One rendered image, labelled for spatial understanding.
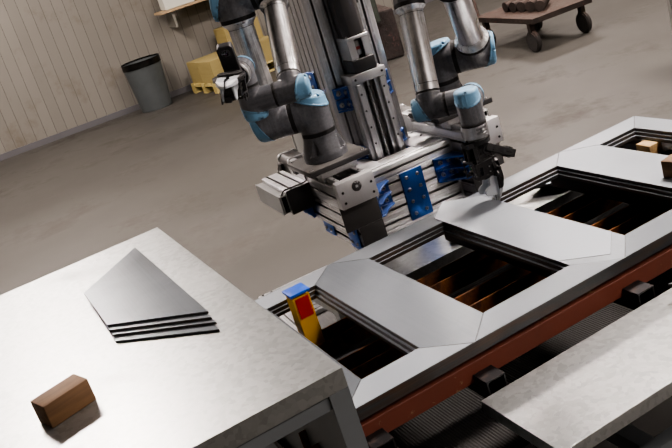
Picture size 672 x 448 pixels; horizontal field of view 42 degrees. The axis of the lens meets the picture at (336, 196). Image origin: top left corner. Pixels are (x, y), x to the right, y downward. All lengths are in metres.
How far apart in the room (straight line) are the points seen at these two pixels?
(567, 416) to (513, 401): 0.13
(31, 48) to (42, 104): 0.74
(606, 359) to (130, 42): 10.84
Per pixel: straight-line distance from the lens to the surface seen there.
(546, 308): 2.04
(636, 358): 1.96
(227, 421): 1.55
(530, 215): 2.50
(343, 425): 1.62
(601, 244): 2.25
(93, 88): 12.31
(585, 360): 1.98
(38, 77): 12.23
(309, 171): 2.81
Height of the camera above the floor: 1.80
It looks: 18 degrees down
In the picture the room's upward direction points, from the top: 18 degrees counter-clockwise
